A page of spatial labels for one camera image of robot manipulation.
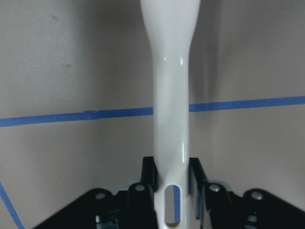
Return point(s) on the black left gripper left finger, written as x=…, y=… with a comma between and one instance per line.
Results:
x=141, y=194

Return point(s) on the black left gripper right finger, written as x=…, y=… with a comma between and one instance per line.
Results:
x=207, y=194

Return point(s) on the cream hand brush black bristles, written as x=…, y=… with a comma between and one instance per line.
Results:
x=170, y=26

